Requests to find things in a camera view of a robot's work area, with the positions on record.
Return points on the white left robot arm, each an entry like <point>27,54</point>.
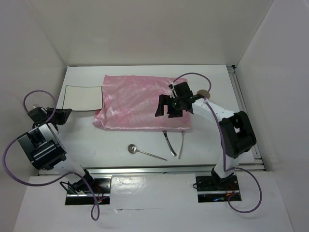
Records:
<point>45,151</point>

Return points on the silver table knife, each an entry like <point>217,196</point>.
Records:
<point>169,144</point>

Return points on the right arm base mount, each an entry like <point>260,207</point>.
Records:
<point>209,192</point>

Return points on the silver fork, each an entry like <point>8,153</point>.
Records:
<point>181,148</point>

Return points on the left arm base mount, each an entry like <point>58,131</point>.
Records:
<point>79,194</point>

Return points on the pink satin placemat cloth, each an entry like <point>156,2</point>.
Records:
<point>130,103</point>

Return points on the white square plate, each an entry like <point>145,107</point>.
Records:
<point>82,98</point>

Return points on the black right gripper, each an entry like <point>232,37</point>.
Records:
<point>163,100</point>

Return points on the silver spoon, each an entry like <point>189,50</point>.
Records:
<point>133,149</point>

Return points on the aluminium front rail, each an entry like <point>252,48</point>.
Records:
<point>156,170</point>

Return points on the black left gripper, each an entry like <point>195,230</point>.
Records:
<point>63,114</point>

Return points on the beige paper cup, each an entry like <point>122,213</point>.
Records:
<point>204,93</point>

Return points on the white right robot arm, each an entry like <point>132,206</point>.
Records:
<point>235,130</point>

